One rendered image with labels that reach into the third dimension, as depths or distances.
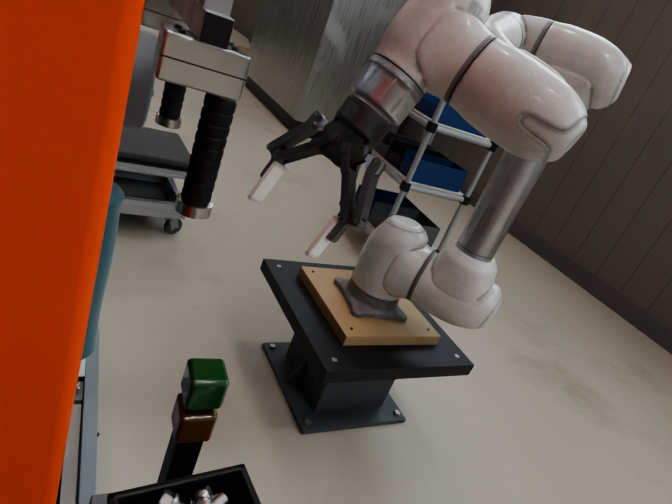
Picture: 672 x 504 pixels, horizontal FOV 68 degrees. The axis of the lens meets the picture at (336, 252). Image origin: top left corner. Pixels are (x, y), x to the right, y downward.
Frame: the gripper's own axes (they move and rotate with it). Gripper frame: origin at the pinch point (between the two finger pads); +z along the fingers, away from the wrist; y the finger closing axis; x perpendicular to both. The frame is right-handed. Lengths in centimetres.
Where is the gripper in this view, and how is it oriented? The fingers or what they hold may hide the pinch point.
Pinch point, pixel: (285, 221)
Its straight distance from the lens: 73.8
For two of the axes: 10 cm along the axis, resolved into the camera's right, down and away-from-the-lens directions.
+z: -6.2, 7.7, 1.6
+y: -6.7, -6.2, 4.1
